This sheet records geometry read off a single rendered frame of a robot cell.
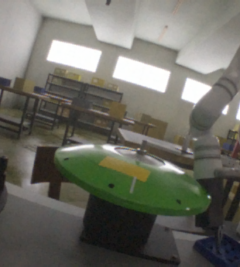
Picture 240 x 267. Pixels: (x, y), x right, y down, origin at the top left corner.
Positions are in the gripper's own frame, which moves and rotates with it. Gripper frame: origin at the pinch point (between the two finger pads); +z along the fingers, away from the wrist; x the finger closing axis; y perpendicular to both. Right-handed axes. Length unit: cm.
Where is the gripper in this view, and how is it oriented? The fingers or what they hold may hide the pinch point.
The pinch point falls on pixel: (217, 251)
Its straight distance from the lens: 56.8
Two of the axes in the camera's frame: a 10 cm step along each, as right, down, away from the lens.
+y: -6.0, 2.2, 7.7
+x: -8.0, -1.8, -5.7
